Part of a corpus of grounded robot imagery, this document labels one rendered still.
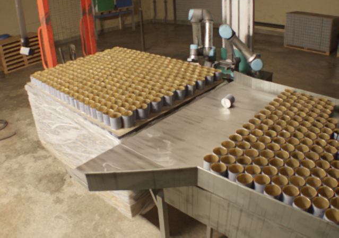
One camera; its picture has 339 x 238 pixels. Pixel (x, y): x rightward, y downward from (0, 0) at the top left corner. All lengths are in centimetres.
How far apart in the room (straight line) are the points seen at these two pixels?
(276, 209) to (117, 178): 66
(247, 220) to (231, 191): 17
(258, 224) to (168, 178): 43
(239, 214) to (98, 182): 62
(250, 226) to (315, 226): 32
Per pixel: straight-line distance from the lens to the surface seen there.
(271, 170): 127
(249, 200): 113
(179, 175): 121
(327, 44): 851
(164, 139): 156
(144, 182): 123
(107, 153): 150
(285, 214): 109
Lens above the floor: 189
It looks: 26 degrees down
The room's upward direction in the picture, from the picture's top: 4 degrees counter-clockwise
